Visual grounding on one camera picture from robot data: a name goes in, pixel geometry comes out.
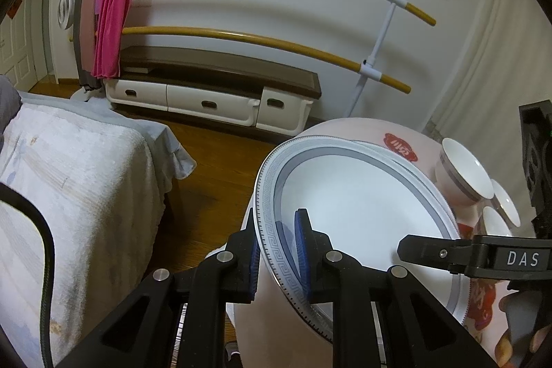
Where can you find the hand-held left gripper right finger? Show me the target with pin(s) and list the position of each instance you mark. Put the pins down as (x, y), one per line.
(302, 251)

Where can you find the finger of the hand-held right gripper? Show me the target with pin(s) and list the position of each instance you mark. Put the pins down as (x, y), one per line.
(431, 253)

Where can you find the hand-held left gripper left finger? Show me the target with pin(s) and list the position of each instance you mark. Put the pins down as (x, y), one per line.
(255, 273)

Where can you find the white bowl grey band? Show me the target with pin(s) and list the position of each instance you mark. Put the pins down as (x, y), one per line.
(506, 200)
(463, 169)
(496, 223)

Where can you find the person's right hand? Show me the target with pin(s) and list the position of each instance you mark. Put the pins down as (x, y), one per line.
(542, 341)

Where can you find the bed with white blanket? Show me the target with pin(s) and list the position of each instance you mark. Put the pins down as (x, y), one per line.
(86, 200)

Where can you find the brown and white cabinet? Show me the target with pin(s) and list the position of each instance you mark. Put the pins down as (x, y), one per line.
(215, 68)

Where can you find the cream pleated curtain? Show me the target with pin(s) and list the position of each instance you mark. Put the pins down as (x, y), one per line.
(496, 49)

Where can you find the pink hanging cloth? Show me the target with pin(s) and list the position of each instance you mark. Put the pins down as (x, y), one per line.
(112, 19)

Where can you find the brown grey hanging cloth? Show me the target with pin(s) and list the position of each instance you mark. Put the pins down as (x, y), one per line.
(86, 31)

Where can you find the grey pillow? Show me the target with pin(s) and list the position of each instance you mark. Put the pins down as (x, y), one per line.
(8, 109)

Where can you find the white panel door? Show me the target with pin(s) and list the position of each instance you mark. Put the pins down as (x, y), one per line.
(19, 57)

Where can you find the white standing fan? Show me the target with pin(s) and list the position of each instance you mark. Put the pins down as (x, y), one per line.
(65, 12)

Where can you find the red door sticker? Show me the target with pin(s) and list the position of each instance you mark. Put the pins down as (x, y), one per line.
(15, 7)

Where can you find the white barre post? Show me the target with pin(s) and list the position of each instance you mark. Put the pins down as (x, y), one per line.
(384, 31)

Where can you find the white wall outlet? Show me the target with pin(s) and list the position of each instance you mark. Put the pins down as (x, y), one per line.
(141, 1)

